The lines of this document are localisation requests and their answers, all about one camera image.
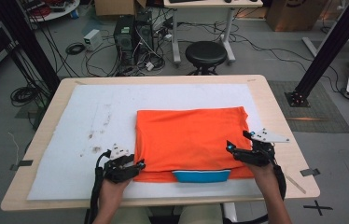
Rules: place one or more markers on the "grey floor mat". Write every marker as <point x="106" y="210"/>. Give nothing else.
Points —
<point x="318" y="118"/>

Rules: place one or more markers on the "small white box device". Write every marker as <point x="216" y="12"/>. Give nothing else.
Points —
<point x="92" y="39"/>

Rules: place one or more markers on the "person's right leg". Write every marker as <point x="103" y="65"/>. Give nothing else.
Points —
<point x="200" y="214"/>

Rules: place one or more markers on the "person's left leg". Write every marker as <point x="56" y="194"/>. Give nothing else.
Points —
<point x="136" y="216"/>

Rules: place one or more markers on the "orange polo shirt blue collar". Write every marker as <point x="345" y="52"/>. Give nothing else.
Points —
<point x="188" y="137"/>

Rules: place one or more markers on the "thin wooden stick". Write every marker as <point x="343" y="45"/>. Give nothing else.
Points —
<point x="295" y="184"/>

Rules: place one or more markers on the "person's leg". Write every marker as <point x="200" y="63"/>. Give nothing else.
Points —
<point x="136" y="216"/>
<point x="200" y="214"/>

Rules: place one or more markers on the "person's left hand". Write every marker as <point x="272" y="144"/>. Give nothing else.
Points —
<point x="113" y="191"/>

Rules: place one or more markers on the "white foam mat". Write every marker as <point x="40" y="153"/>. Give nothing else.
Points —
<point x="101" y="102"/>

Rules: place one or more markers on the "black metal frame pillar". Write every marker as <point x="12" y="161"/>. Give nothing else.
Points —
<point x="328" y="53"/>
<point x="29" y="46"/>

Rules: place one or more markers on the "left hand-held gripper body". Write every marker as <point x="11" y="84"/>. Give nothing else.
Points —
<point x="119" y="168"/>

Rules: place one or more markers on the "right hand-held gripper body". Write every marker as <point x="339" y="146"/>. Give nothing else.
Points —
<point x="258" y="154"/>

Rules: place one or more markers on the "person's right hand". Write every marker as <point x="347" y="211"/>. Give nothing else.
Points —
<point x="264" y="179"/>

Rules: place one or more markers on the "printed brown cardboard box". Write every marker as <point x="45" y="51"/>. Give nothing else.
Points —
<point x="290" y="14"/>

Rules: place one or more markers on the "white desk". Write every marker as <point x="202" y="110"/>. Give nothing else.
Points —
<point x="213" y="3"/>

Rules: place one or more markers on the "open cardboard box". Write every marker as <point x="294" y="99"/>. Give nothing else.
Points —
<point x="119" y="6"/>

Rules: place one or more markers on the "black round stool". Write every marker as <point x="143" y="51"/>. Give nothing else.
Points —
<point x="206" y="53"/>

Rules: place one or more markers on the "grey tape strip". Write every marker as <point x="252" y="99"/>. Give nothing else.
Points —
<point x="21" y="164"/>
<point x="310" y="172"/>

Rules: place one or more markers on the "black computer tower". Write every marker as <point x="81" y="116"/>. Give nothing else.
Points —
<point x="144" y="37"/>
<point x="124" y="40"/>

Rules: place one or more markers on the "white power strip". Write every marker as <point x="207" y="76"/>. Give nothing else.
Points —
<point x="149" y="66"/>

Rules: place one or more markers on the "black keyboard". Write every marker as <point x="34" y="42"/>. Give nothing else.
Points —
<point x="186" y="1"/>

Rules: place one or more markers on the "black tape cross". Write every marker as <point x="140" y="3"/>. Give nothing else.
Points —
<point x="318" y="207"/>

